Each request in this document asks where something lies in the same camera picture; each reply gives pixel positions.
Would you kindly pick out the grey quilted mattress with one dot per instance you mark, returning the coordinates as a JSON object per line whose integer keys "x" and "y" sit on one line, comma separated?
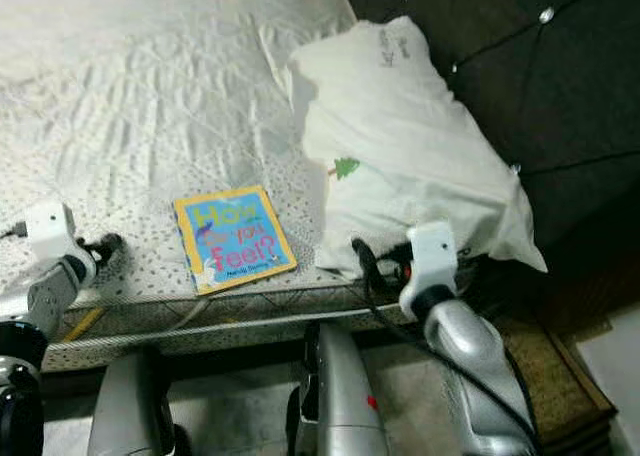
{"x": 160, "y": 96}

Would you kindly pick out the white pillow with green tree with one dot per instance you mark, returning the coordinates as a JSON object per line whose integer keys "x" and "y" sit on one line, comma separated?
{"x": 400, "y": 146}

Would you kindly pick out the blue yellow children's book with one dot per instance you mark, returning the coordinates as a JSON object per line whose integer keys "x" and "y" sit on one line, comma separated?
{"x": 235, "y": 241}

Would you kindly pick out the silver right robot leg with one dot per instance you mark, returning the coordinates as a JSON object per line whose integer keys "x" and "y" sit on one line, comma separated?
{"x": 340, "y": 396}

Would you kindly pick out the silver left robot leg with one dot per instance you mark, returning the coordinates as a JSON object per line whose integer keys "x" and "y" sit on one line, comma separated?
{"x": 130, "y": 406}

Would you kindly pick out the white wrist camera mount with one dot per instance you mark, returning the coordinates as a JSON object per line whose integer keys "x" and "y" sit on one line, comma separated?
{"x": 430, "y": 256}
{"x": 50, "y": 226}

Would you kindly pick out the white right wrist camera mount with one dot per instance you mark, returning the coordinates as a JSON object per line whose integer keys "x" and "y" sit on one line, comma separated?
{"x": 430, "y": 256}

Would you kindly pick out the black tufted headboard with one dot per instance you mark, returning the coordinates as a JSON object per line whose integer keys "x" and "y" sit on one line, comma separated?
{"x": 560, "y": 86}

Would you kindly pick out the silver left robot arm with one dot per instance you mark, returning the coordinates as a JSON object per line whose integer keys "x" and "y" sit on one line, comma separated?
{"x": 35, "y": 306}

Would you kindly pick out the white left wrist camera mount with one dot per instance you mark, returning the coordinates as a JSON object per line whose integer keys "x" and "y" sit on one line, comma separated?
{"x": 50, "y": 226}

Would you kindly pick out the brown floor mat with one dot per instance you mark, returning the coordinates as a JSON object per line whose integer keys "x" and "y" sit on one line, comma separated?
{"x": 560, "y": 376}

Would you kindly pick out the silver robot leg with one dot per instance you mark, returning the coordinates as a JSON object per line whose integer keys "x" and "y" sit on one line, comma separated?
{"x": 340, "y": 396}
{"x": 130, "y": 406}

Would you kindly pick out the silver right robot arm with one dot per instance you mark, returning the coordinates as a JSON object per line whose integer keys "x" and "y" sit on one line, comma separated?
{"x": 470, "y": 366}

